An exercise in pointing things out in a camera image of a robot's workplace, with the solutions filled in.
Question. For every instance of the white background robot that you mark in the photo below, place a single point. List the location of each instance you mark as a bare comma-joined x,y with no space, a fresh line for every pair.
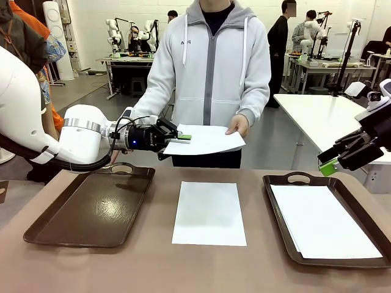
113,33
148,29

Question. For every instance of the white round fan base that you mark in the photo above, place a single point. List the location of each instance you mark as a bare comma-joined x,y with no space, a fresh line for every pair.
6,156

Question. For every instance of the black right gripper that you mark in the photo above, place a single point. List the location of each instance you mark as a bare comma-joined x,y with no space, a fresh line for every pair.
378,128

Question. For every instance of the grey round stool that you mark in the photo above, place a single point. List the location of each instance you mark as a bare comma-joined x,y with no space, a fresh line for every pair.
317,90

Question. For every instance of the white A4 paper sheet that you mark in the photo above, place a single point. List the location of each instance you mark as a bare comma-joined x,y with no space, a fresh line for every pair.
210,140
323,222

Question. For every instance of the seated person with black hair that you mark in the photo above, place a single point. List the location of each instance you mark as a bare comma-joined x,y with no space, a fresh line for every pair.
135,36

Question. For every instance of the black chair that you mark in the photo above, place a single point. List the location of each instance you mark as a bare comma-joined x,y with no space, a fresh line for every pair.
374,49

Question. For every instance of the white background work tables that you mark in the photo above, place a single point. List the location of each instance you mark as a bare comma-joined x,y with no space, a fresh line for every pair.
333,65

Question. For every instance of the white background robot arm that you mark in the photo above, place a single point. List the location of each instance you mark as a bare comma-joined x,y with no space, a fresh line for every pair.
305,47

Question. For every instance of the brown plastic serving tray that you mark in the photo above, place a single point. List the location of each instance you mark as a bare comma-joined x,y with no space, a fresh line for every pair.
359,213
91,213

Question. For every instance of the grey background work table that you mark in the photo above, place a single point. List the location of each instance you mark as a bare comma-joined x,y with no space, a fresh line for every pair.
128,60

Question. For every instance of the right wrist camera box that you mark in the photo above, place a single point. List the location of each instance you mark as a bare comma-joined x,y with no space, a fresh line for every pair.
355,90

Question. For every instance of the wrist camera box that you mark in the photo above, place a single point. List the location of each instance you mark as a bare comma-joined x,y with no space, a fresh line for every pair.
127,113
355,90

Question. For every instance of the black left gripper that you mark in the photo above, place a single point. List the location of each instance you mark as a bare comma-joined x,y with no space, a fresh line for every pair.
143,138

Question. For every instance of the black tripod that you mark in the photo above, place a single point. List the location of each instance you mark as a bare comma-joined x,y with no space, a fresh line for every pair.
337,91

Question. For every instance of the person in all black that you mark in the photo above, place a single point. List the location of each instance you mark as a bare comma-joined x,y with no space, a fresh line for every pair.
278,45

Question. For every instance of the white tower air conditioner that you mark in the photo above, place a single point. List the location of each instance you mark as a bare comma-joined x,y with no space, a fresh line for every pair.
56,30

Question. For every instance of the person in black red shirt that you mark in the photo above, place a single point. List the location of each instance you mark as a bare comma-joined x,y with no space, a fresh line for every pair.
172,13

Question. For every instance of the white table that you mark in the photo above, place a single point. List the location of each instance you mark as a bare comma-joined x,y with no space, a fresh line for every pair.
320,122

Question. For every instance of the white wall electrical panel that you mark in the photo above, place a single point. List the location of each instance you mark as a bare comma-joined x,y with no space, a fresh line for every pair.
73,55

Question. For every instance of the person in plaid shirt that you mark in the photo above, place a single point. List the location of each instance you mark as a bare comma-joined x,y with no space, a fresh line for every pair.
297,33

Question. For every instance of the dark green padded jacket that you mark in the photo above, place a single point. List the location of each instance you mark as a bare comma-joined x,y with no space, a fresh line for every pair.
24,36

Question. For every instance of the blue patterned garment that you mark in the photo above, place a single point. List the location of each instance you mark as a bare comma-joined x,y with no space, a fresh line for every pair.
56,49

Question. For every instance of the person's left forearm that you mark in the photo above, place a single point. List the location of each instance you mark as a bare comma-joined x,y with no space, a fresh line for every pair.
256,110

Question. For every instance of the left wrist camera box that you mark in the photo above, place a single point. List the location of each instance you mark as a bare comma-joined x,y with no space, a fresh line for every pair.
127,113

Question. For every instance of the white desk lamp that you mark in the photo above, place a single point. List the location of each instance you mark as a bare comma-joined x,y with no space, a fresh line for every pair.
368,61

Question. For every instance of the white A4 paper stack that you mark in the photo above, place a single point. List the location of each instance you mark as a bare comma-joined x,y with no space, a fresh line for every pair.
209,213

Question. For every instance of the person's right hand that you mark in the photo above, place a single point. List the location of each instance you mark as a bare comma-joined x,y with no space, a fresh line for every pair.
115,157

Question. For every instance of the person's left hand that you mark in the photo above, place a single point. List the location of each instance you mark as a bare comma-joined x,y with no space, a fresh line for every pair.
239,123

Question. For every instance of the person in white grey hoodie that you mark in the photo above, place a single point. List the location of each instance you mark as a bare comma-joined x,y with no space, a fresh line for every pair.
210,61

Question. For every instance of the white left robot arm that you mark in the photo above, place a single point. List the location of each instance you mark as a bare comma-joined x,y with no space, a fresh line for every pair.
79,134

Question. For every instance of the person's right forearm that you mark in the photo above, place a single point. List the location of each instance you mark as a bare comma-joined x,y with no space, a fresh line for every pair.
152,100

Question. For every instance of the black trousers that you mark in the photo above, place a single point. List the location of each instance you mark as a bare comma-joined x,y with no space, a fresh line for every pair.
36,175

